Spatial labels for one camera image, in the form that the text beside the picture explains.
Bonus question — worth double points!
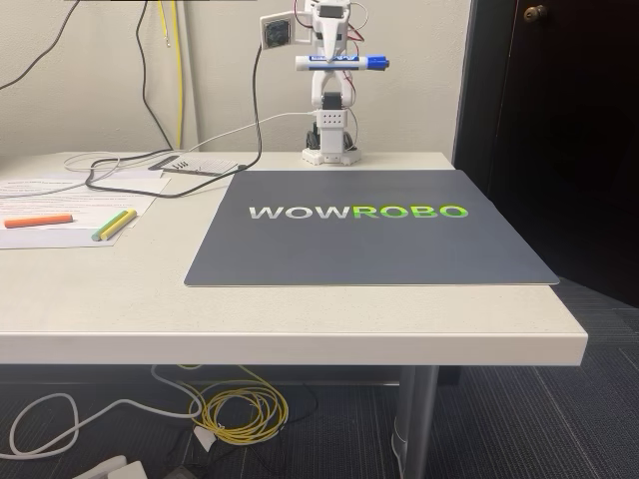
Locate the white gripper camera box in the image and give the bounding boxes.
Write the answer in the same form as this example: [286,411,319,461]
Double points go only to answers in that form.
[259,9,302,52]

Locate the white floor cable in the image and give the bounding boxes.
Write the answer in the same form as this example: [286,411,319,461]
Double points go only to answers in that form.
[8,363,204,460]

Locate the blue Expo dry-erase marker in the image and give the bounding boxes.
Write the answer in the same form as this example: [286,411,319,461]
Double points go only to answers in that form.
[294,53,392,74]

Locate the green marker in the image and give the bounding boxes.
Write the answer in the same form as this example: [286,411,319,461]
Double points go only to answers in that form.
[90,210,130,242]

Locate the white power adapter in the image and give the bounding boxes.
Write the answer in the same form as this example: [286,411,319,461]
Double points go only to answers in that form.
[74,454,151,479]

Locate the orange marker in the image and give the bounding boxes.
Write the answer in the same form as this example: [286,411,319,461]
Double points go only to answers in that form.
[3,214,75,230]

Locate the grey wall cable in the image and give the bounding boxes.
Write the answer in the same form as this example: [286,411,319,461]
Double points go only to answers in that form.
[0,0,81,92]

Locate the black camera cable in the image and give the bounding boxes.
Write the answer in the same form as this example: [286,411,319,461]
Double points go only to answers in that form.
[84,43,265,201]

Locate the yellow marker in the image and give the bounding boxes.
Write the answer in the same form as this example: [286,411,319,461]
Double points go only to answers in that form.
[99,209,138,242]

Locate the white printed paper sheet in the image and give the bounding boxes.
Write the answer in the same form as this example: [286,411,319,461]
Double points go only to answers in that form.
[0,172,172,217]
[0,199,147,249]

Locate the black wall cable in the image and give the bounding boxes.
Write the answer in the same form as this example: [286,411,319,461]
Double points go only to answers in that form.
[135,0,176,151]

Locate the dark grey WOWROBO mat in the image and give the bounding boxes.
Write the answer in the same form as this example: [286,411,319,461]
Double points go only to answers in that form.
[183,169,561,288]

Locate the dark door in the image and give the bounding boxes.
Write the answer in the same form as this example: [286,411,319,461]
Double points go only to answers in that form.
[451,0,639,310]

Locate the white power cable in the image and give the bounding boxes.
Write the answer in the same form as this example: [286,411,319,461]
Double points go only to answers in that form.
[63,110,320,187]

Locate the yellow wall cable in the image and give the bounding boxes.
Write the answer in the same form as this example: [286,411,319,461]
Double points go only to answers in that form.
[157,0,185,151]

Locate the yellow coiled floor cable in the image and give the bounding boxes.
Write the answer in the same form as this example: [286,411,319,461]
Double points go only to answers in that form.
[177,363,290,445]

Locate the grey metal table leg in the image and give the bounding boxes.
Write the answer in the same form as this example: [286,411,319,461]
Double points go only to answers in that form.
[391,366,440,479]

